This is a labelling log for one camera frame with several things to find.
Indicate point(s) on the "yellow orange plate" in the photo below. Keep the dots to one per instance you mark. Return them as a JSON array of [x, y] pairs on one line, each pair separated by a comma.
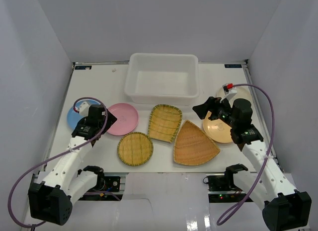
[[217, 130]]

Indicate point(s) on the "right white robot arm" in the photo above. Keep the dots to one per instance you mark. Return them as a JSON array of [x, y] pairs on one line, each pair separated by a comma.
[[283, 206]]

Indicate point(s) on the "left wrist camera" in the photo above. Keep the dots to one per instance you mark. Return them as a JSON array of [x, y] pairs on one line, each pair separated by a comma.
[[83, 108]]

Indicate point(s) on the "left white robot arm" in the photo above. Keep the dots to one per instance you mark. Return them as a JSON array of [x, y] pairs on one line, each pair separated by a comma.
[[52, 199]]

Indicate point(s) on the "round bamboo tray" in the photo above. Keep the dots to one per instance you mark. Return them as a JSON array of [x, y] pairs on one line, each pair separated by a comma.
[[135, 149]]

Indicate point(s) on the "right blue corner label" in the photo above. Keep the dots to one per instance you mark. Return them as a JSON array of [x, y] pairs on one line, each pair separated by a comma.
[[233, 66]]

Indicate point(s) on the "blue corner label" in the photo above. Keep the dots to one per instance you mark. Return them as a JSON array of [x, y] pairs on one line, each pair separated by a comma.
[[85, 67], [233, 66]]

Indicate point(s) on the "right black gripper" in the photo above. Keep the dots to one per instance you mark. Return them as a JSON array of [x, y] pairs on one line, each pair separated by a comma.
[[212, 105]]

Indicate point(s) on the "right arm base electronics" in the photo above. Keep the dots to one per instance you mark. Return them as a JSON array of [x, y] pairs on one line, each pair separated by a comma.
[[220, 192]]

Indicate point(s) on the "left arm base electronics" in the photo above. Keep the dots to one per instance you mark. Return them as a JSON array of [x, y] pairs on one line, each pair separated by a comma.
[[111, 191]]

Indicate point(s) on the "fan-shaped orange bamboo tray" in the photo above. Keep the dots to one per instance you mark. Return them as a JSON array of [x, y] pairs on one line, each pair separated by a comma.
[[193, 147]]

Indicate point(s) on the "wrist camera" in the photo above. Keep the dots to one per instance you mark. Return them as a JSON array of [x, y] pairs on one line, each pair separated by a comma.
[[229, 91], [83, 108]]

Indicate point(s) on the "white plastic bin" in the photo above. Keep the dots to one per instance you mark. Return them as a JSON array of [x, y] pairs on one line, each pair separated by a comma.
[[162, 78]]

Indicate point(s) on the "blue plate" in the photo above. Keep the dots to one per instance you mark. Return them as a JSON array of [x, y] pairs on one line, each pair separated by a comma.
[[73, 117]]

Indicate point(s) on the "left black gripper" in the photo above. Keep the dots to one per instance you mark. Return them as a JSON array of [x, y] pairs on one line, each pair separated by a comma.
[[108, 119]]

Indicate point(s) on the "cream white plate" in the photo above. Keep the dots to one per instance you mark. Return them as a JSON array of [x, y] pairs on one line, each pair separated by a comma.
[[241, 93]]

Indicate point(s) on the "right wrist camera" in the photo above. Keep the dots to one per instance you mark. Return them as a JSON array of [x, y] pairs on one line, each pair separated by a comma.
[[229, 91]]

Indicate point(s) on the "pink plate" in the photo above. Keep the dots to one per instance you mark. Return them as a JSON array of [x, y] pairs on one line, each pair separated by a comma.
[[127, 119]]

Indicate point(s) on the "left blue corner label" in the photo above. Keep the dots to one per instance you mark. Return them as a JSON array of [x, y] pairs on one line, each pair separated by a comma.
[[85, 67]]

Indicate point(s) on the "trapezoid yellow bamboo tray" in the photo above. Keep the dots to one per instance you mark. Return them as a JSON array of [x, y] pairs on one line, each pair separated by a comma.
[[164, 122]]

